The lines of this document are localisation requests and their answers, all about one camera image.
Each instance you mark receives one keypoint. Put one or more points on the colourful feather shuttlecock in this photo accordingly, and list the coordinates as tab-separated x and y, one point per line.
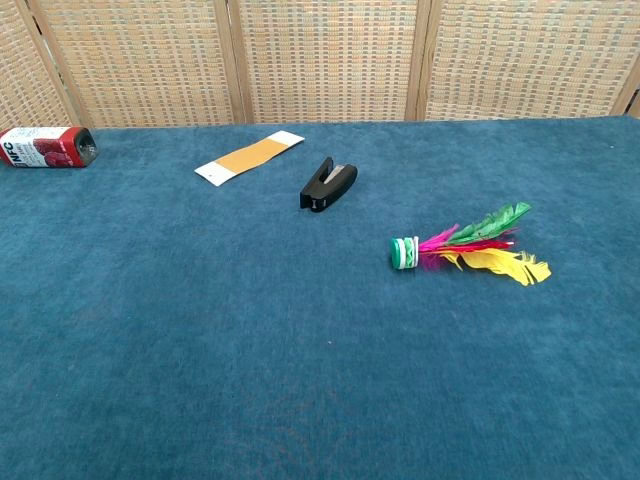
480	250

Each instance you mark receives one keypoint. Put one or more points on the black stapler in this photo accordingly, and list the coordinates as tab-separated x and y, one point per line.
327	190

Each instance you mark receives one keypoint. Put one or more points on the blue carpet table cover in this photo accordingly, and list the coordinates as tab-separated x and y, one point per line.
280	325

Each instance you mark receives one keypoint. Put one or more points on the white and orange paper strip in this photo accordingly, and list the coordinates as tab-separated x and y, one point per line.
250	157

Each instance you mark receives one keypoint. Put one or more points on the woven rattan folding screen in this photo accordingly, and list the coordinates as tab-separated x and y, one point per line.
325	60

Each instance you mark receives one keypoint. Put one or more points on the red NFC juice carton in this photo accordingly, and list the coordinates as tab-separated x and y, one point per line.
45	146

